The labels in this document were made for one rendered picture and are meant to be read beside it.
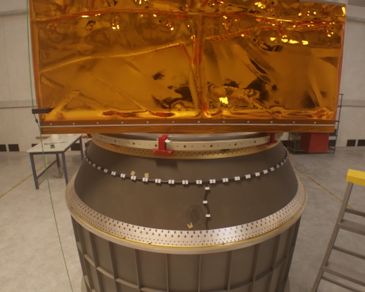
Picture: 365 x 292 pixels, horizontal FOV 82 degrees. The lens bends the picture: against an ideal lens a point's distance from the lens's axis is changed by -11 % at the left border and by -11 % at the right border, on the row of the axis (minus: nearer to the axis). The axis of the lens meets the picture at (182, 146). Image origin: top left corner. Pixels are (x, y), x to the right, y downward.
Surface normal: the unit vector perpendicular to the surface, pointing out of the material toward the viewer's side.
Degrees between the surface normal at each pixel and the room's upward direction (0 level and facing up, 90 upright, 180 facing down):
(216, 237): 43
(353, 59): 90
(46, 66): 83
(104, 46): 83
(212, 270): 90
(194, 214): 62
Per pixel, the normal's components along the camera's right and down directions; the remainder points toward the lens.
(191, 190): 0.01, -0.22
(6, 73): 0.06, 0.26
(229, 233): 0.15, -0.53
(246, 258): 0.33, 0.25
